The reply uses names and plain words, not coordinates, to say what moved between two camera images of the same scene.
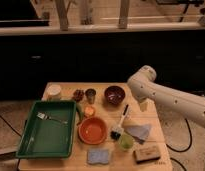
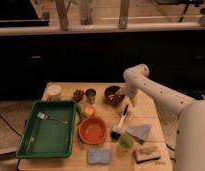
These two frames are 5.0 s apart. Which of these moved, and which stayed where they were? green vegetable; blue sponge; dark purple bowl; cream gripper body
Moved: cream gripper body
Stayed: dark purple bowl; green vegetable; blue sponge
